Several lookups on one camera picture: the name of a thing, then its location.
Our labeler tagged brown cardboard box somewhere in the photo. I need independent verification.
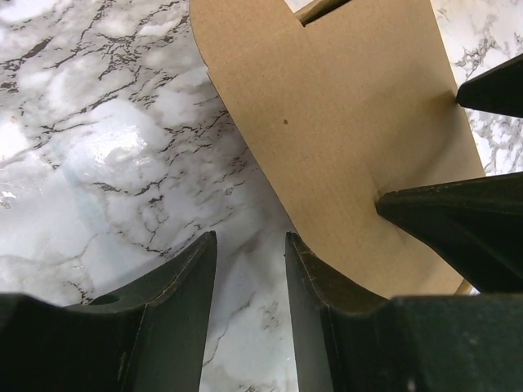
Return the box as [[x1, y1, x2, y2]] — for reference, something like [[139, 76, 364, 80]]
[[190, 0, 484, 297]]

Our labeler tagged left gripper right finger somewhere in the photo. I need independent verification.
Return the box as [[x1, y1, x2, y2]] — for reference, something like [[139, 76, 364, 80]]
[[285, 233, 522, 391]]

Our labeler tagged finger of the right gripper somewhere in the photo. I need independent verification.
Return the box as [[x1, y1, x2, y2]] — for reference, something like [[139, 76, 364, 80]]
[[456, 55, 523, 118], [376, 173, 522, 293]]

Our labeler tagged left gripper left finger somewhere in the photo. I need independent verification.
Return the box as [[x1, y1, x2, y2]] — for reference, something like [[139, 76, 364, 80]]
[[1, 231, 217, 391]]

